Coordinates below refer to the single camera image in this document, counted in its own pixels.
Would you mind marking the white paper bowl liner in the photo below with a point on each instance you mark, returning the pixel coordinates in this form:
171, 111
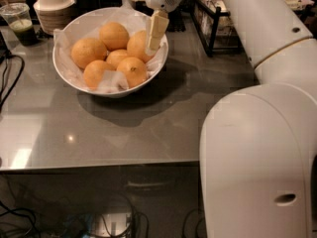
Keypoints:
110, 81

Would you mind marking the small orange in middle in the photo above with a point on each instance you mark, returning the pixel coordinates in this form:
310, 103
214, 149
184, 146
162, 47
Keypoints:
116, 57

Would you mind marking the black wire rack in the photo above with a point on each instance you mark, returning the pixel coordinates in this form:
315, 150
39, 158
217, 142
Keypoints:
215, 28

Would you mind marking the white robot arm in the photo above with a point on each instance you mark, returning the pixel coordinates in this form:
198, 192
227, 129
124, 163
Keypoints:
258, 145

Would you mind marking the stack of paper bowls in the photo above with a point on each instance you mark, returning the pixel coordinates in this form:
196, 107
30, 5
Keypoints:
54, 14

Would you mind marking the white ceramic bowl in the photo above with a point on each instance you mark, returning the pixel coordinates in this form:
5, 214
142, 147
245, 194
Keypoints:
99, 20

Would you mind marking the plastic cup with green drink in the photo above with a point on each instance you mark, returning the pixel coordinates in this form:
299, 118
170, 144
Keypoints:
17, 16

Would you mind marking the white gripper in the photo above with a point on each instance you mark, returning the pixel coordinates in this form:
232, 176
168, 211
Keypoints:
159, 22

